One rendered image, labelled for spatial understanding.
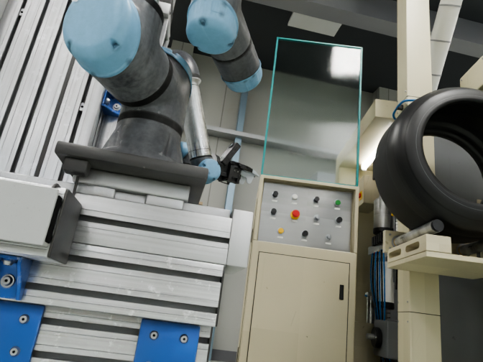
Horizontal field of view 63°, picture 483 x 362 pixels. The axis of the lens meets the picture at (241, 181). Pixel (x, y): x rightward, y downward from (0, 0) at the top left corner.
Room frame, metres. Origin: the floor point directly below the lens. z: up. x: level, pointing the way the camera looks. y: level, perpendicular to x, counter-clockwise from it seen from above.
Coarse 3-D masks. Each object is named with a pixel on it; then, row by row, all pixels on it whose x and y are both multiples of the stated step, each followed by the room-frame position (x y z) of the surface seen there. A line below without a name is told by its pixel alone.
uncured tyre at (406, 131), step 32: (448, 96) 1.29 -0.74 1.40; (480, 96) 1.28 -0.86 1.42; (416, 128) 1.29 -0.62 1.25; (448, 128) 1.56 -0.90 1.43; (480, 128) 1.51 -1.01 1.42; (384, 160) 1.42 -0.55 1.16; (416, 160) 1.29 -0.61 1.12; (480, 160) 1.57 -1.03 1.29; (384, 192) 1.50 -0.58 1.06; (416, 192) 1.32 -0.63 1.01; (448, 192) 1.28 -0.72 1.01; (416, 224) 1.46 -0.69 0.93; (448, 224) 1.34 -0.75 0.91; (480, 224) 1.30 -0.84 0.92
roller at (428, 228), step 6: (432, 222) 1.33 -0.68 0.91; (438, 222) 1.32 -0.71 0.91; (420, 228) 1.41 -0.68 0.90; (426, 228) 1.37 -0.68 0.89; (432, 228) 1.33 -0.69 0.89; (438, 228) 1.32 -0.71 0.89; (402, 234) 1.59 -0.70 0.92; (408, 234) 1.52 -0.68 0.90; (414, 234) 1.47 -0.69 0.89; (420, 234) 1.42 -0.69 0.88; (432, 234) 1.38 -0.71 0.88; (396, 240) 1.64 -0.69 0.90; (402, 240) 1.58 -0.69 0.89; (408, 240) 1.53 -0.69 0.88
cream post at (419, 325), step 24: (408, 0) 1.69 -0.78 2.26; (408, 24) 1.69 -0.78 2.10; (408, 48) 1.69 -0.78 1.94; (408, 72) 1.69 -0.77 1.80; (408, 96) 1.69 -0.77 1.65; (432, 144) 1.69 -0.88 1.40; (432, 168) 1.69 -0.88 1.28; (408, 288) 1.70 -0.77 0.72; (432, 288) 1.69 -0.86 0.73; (408, 312) 1.70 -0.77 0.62; (432, 312) 1.69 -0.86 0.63; (408, 336) 1.71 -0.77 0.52; (432, 336) 1.69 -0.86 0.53; (408, 360) 1.71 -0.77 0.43; (432, 360) 1.69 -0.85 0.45
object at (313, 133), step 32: (288, 64) 2.08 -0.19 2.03; (320, 64) 2.07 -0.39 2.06; (352, 64) 2.07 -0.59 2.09; (288, 96) 2.08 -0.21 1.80; (320, 96) 2.07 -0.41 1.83; (352, 96) 2.07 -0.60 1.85; (288, 128) 2.08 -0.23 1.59; (320, 128) 2.07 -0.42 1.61; (352, 128) 2.07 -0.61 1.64; (288, 160) 2.08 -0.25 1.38; (320, 160) 2.07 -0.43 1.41; (352, 160) 2.07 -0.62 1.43
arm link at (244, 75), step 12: (252, 48) 0.56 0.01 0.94; (216, 60) 0.56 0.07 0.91; (228, 60) 0.55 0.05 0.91; (240, 60) 0.56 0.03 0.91; (252, 60) 0.58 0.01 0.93; (228, 72) 0.59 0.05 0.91; (240, 72) 0.58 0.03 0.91; (252, 72) 0.60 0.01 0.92; (228, 84) 0.63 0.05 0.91; (240, 84) 0.62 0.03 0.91; (252, 84) 0.63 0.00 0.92
